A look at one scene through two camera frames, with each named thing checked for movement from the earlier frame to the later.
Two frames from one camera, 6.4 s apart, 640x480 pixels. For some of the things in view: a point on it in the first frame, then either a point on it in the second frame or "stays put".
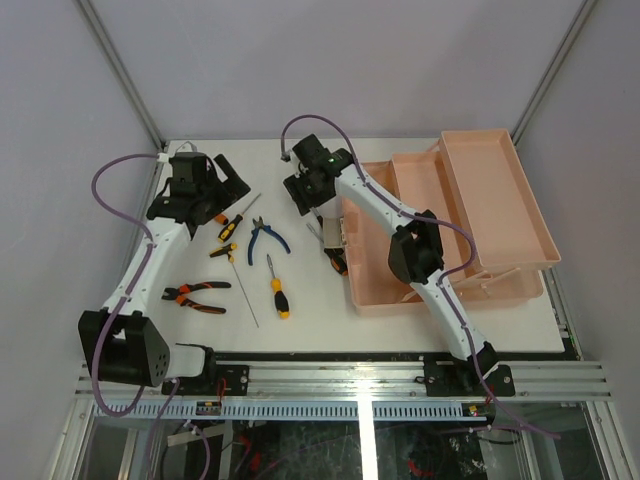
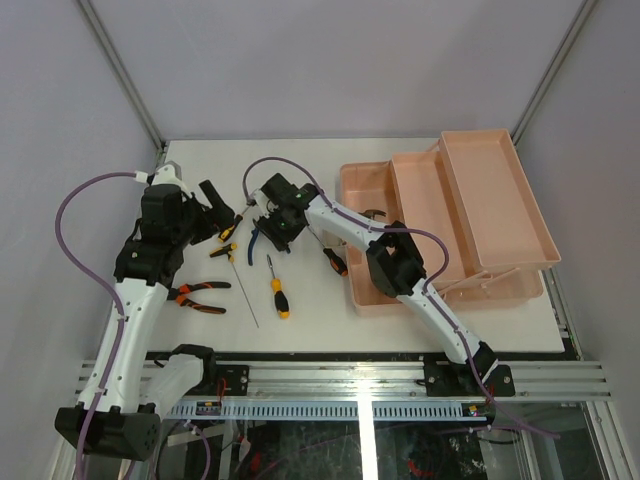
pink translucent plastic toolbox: [493, 233] stays put
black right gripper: [294, 185] → [266, 225]
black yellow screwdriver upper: [228, 230] stays put
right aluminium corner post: [537, 95] stays put
